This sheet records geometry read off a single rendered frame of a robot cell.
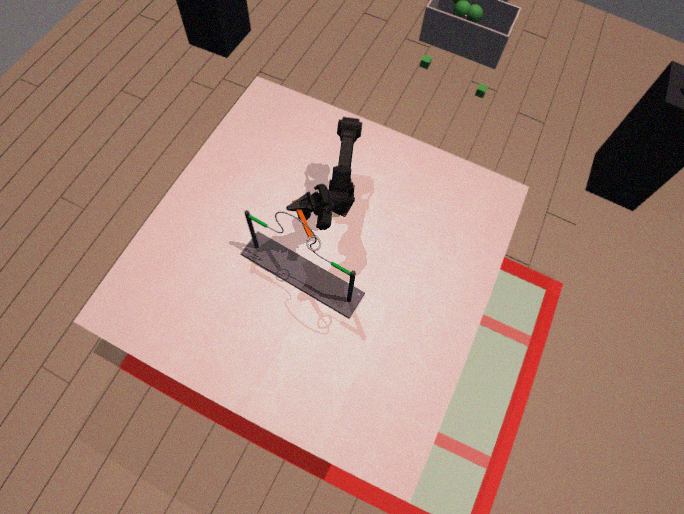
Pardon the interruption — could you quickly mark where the orange bar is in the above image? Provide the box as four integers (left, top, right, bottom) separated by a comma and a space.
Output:
296, 209, 321, 251

